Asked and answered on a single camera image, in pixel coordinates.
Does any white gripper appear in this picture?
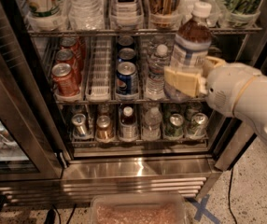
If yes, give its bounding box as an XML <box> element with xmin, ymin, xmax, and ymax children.
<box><xmin>164</xmin><ymin>56</ymin><xmax>261</xmax><ymax>117</ymax></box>

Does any blue label tea bottle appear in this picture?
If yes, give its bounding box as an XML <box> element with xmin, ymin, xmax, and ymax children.
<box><xmin>164</xmin><ymin>1</ymin><xmax>212</xmax><ymax>102</ymax></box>

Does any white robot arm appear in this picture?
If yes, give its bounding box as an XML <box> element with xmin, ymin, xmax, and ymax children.
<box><xmin>164</xmin><ymin>56</ymin><xmax>267</xmax><ymax>146</ymax></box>

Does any clear water bottle middle shelf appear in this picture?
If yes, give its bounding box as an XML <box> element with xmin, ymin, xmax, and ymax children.
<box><xmin>146</xmin><ymin>44</ymin><xmax>170</xmax><ymax>100</ymax></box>

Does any clear water bottle shelf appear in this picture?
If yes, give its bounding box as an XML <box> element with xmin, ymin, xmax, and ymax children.
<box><xmin>146</xmin><ymin>44</ymin><xmax>170</xmax><ymax>100</ymax></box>
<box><xmin>68</xmin><ymin>0</ymin><xmax>105</xmax><ymax>31</ymax></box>

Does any water bottle bottom shelf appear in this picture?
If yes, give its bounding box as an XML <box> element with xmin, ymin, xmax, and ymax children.
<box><xmin>142</xmin><ymin>107</ymin><xmax>162</xmax><ymax>141</ymax></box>

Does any tea bottle bottom shelf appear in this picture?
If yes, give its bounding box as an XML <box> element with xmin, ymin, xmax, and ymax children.
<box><xmin>120</xmin><ymin>106</ymin><xmax>138</xmax><ymax>141</ymax></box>

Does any tea bottle shelf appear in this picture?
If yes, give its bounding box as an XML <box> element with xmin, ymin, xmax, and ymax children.
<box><xmin>111</xmin><ymin>0</ymin><xmax>141</xmax><ymax>27</ymax></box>
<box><xmin>120</xmin><ymin>106</ymin><xmax>138</xmax><ymax>141</ymax></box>

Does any tea bottle top shelf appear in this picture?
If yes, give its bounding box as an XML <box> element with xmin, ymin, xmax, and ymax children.
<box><xmin>111</xmin><ymin>0</ymin><xmax>141</xmax><ymax>27</ymax></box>

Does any bronze can bottom shelf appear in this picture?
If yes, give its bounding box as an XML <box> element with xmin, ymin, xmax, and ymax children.
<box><xmin>96</xmin><ymin>115</ymin><xmax>113</xmax><ymax>140</ymax></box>

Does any silver can bottom shelf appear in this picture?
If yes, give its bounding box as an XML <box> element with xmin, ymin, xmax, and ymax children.
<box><xmin>71</xmin><ymin>114</ymin><xmax>89</xmax><ymax>136</ymax></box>

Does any clear water bottle top shelf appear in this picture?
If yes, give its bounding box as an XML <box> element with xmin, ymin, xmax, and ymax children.
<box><xmin>68</xmin><ymin>0</ymin><xmax>105</xmax><ymax>31</ymax></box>

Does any fridge glass door left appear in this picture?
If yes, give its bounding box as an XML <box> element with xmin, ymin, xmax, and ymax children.
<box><xmin>0</xmin><ymin>0</ymin><xmax>63</xmax><ymax>182</ymax></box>

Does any green can bottom right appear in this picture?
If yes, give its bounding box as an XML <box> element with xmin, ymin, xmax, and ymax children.
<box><xmin>187</xmin><ymin>113</ymin><xmax>208</xmax><ymax>139</ymax></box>

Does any green can bottom left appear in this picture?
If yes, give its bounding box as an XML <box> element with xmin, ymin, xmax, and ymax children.
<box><xmin>164</xmin><ymin>113</ymin><xmax>184</xmax><ymax>139</ymax></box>

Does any front blue pepsi can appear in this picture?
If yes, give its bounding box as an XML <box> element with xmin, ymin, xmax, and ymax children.
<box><xmin>116</xmin><ymin>62</ymin><xmax>138</xmax><ymax>95</ymax></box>

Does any blue pepsi can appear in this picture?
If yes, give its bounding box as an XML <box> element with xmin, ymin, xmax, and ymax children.
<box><xmin>118</xmin><ymin>48</ymin><xmax>136</xmax><ymax>63</ymax></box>
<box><xmin>116</xmin><ymin>62</ymin><xmax>138</xmax><ymax>95</ymax></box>

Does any red soda can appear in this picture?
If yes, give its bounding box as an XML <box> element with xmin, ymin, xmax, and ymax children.
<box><xmin>55</xmin><ymin>49</ymin><xmax>81</xmax><ymax>83</ymax></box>
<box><xmin>51</xmin><ymin>63</ymin><xmax>79</xmax><ymax>97</ymax></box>
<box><xmin>60</xmin><ymin>36</ymin><xmax>85</xmax><ymax>70</ymax></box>

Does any front red soda can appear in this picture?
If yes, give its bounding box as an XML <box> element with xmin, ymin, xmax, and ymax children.
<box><xmin>51</xmin><ymin>63</ymin><xmax>79</xmax><ymax>97</ymax></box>

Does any clear plastic bin on floor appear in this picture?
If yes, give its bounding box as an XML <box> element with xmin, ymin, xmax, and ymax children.
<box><xmin>89</xmin><ymin>192</ymin><xmax>188</xmax><ymax>224</ymax></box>

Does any black cable on floor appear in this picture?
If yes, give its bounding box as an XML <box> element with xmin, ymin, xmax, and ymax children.
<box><xmin>227</xmin><ymin>167</ymin><xmax>239</xmax><ymax>224</ymax></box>

